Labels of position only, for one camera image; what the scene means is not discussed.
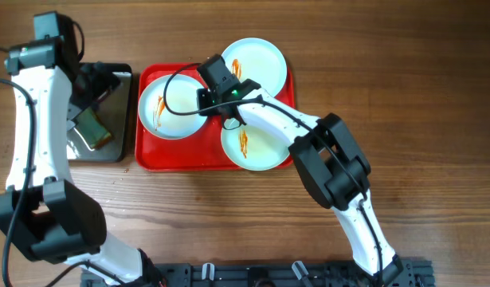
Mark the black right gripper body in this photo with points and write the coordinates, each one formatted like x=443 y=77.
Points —
x=207 y=99

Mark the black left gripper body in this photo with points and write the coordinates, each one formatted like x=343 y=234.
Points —
x=93 y=86

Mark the white plate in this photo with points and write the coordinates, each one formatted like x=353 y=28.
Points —
x=250 y=147
x=181 y=97
x=258 y=60

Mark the green yellow sponge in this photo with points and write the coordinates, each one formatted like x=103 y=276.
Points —
x=91 y=130

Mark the white plate bottom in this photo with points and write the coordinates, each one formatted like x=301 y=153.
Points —
x=250 y=147

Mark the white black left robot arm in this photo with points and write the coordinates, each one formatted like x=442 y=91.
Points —
x=42 y=213

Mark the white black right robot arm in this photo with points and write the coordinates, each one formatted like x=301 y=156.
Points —
x=329 y=162

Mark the black water tray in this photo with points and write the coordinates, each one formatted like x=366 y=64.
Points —
x=114 y=115

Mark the red plastic tray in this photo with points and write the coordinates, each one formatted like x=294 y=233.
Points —
x=200 y=152

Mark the white plate top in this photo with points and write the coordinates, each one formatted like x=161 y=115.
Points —
x=258 y=60

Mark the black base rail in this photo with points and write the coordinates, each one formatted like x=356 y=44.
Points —
x=334 y=273

